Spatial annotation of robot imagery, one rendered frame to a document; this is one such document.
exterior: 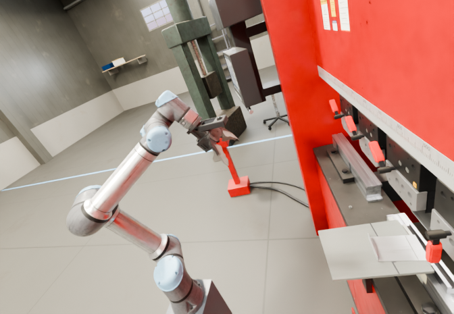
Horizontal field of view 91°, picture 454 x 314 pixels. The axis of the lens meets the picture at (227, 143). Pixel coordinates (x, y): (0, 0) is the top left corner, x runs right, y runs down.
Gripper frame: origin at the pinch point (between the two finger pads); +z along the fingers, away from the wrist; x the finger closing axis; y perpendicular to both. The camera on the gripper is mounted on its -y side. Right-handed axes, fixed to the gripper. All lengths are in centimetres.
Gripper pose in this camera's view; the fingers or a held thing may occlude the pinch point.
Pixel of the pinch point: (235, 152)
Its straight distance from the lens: 89.4
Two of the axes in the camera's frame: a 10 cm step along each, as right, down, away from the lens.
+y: -5.8, 4.7, 6.6
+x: -3.0, 6.3, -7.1
